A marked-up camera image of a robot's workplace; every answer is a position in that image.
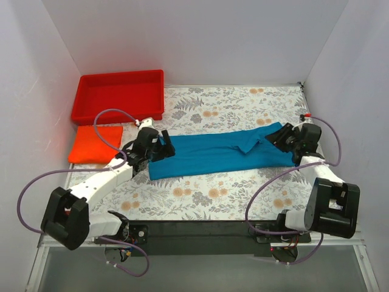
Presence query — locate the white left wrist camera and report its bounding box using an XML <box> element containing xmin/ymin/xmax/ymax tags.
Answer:
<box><xmin>135</xmin><ymin>117</ymin><xmax>155</xmax><ymax>131</ymax></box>

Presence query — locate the red plastic tray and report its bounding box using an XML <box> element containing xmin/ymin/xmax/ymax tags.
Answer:
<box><xmin>71</xmin><ymin>69</ymin><xmax>165</xmax><ymax>125</ymax></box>

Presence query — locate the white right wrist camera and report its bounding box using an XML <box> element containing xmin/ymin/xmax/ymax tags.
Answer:
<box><xmin>292</xmin><ymin>113</ymin><xmax>311</xmax><ymax>130</ymax></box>

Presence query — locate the teal t shirt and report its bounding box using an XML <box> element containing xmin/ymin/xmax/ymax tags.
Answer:
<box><xmin>148</xmin><ymin>122</ymin><xmax>294</xmax><ymax>181</ymax></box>

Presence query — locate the floral patterned table mat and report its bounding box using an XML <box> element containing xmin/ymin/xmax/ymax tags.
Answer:
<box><xmin>60</xmin><ymin>85</ymin><xmax>331</xmax><ymax>221</ymax></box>

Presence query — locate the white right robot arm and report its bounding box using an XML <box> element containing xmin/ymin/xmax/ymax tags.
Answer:
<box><xmin>266</xmin><ymin>123</ymin><xmax>360</xmax><ymax>242</ymax></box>

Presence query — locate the folded orange t shirt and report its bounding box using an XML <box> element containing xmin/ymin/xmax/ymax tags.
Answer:
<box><xmin>68</xmin><ymin>126</ymin><xmax>123</xmax><ymax>164</ymax></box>

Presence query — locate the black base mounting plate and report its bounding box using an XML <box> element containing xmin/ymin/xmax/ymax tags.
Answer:
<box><xmin>108</xmin><ymin>220</ymin><xmax>297</xmax><ymax>257</ymax></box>

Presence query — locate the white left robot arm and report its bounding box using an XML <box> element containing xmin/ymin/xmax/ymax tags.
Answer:
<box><xmin>41</xmin><ymin>127</ymin><xmax>175</xmax><ymax>250</ymax></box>

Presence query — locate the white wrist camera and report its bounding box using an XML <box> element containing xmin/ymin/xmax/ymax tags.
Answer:
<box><xmin>135</xmin><ymin>117</ymin><xmax>155</xmax><ymax>131</ymax></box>
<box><xmin>292</xmin><ymin>113</ymin><xmax>311</xmax><ymax>130</ymax></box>

